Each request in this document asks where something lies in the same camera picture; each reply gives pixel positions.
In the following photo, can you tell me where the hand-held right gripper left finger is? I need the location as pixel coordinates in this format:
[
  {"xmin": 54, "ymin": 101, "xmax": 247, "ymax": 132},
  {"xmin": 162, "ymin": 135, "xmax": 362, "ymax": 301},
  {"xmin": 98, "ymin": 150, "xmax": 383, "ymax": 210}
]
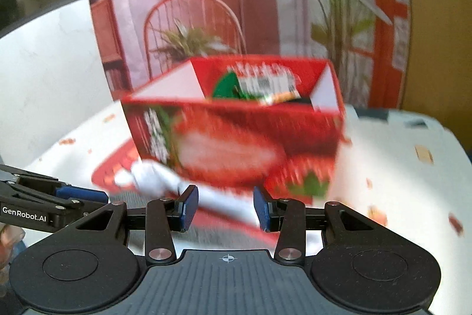
[{"xmin": 76, "ymin": 185, "xmax": 200, "ymax": 263}]

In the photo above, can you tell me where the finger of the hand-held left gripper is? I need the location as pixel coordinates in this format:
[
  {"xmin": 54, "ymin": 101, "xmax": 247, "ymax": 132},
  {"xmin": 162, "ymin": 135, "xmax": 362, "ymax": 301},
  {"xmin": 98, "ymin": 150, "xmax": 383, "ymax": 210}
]
[
  {"xmin": 55, "ymin": 185, "xmax": 110, "ymax": 205},
  {"xmin": 0, "ymin": 164, "xmax": 72, "ymax": 199}
]

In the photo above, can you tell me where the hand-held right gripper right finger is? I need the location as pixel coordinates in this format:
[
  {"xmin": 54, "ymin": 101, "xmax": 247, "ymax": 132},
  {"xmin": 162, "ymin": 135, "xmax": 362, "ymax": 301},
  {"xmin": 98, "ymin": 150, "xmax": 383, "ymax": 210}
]
[{"xmin": 253, "ymin": 185, "xmax": 377, "ymax": 263}]

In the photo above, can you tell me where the white sock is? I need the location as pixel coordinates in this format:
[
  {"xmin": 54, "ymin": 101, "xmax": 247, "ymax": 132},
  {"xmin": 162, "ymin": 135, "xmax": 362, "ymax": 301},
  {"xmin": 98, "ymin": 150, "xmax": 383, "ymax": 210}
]
[{"xmin": 130, "ymin": 159, "xmax": 260, "ymax": 228}]

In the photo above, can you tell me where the red strawberry print cardboard box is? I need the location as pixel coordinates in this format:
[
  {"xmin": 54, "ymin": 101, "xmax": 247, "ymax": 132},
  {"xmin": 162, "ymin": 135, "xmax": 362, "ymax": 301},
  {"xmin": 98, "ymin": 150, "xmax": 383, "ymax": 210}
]
[{"xmin": 121, "ymin": 56, "xmax": 346, "ymax": 207}]

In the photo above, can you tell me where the person's left hand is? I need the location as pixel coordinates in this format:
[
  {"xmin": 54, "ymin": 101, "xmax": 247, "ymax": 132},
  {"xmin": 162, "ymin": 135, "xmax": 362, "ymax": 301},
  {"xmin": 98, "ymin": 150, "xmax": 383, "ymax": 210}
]
[{"xmin": 0, "ymin": 224, "xmax": 27, "ymax": 273}]

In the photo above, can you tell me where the green packet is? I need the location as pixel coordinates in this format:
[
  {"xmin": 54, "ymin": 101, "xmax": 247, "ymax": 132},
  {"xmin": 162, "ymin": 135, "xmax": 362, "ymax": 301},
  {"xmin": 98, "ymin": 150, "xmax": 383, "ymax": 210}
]
[{"xmin": 211, "ymin": 71, "xmax": 244, "ymax": 99}]

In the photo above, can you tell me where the bear print blanket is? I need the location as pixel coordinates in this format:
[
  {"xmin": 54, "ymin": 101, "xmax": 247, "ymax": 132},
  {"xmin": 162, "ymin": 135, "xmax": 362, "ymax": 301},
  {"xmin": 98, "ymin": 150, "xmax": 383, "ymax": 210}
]
[{"xmin": 20, "ymin": 104, "xmax": 472, "ymax": 254}]

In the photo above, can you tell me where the wall poster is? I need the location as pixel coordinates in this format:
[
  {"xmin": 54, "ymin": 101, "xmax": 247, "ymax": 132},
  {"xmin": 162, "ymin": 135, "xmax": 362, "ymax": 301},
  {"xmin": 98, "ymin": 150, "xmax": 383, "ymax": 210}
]
[{"xmin": 82, "ymin": 0, "xmax": 411, "ymax": 110}]

